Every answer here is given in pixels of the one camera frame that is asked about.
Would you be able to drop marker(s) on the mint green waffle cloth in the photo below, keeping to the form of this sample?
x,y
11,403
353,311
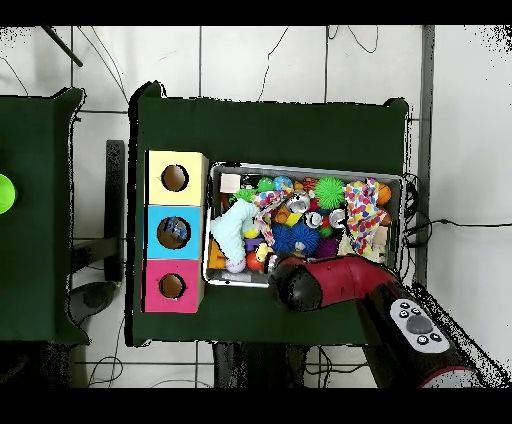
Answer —
x,y
234,228

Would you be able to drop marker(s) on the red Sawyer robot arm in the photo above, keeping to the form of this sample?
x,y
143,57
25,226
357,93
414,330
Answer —
x,y
352,280

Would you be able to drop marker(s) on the wooden box with three holes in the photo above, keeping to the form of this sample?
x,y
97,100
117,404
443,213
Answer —
x,y
154,240

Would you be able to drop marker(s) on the plain wooden block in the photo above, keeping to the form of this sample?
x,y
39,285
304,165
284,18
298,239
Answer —
x,y
230,182

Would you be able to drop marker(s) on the yellow plush toy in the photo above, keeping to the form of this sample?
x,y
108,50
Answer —
x,y
263,252

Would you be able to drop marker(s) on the crushed silver can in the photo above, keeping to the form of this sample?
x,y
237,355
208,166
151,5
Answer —
x,y
298,200

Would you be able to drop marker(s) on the large green spiky ball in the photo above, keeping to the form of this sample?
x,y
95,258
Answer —
x,y
329,192

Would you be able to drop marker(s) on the dark green tablecloth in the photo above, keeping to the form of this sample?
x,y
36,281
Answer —
x,y
260,132
36,260

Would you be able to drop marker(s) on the large polka dot cloth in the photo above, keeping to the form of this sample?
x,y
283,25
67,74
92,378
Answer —
x,y
362,208

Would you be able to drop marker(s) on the black monitor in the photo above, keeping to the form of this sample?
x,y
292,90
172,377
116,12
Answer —
x,y
115,200

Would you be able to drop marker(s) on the grey stand base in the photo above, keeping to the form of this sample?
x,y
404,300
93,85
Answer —
x,y
92,298

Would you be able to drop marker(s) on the bright green round lid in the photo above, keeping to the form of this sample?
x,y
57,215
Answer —
x,y
6,194

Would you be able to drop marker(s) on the black rod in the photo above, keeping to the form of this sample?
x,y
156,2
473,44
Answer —
x,y
62,46

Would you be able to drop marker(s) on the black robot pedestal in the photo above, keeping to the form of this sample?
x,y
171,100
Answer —
x,y
256,368

